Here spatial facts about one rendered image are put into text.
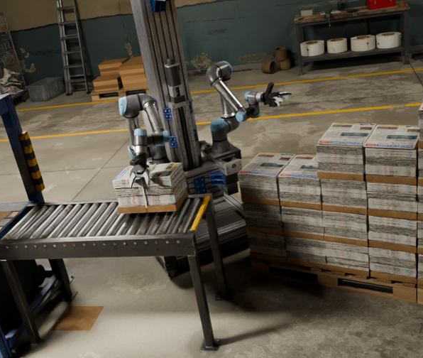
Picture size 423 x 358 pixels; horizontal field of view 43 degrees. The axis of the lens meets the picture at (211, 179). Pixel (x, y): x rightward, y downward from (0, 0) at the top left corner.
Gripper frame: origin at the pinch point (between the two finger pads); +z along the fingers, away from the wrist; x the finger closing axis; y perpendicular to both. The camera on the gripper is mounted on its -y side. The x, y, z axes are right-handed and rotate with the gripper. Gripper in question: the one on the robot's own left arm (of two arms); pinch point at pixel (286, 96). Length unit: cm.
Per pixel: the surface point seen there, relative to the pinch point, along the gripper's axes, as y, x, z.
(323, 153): 18, 36, 46
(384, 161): 23, 29, 81
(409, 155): 19, 25, 95
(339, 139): 14, 25, 52
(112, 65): 113, -295, -588
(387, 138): 15, 16, 78
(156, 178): 4, 110, -24
